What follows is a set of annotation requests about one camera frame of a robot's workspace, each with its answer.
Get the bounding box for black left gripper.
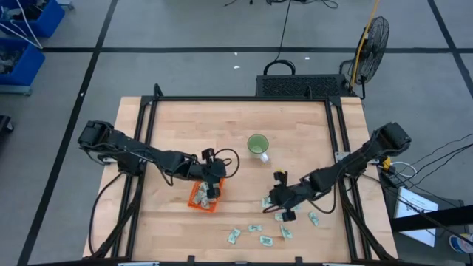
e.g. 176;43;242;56
194;148;228;200

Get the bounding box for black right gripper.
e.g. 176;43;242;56
262;171;312;222

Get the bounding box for orange plastic basket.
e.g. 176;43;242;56
187;178;225;214

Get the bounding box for green and white mug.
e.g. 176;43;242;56
246;132;271;163

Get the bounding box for black computer case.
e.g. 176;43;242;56
255;73;352;98

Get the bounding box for white paper sheet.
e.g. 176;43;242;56
392;186;440;248

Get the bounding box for dark side table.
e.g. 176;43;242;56
382;177;473;266

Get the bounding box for black bar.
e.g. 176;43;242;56
390;205;473;233

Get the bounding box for black floor fan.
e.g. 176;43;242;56
339;16;391;100

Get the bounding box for grey cart base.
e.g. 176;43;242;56
0;83;34;97

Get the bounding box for black floor object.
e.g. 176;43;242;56
0;115;15;134

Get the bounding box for blue storage bin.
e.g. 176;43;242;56
0;0;66;39
0;36;47;88

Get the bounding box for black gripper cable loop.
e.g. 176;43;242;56
214;148;241;179

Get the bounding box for black coiled cable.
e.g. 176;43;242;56
262;58;296;76

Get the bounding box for white cable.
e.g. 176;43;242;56
389;160;418;179

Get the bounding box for black hanging cable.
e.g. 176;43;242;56
275;0;293;62

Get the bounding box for black floor cables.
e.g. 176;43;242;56
265;0;339;10

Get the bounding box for white wire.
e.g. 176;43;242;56
0;0;44;50

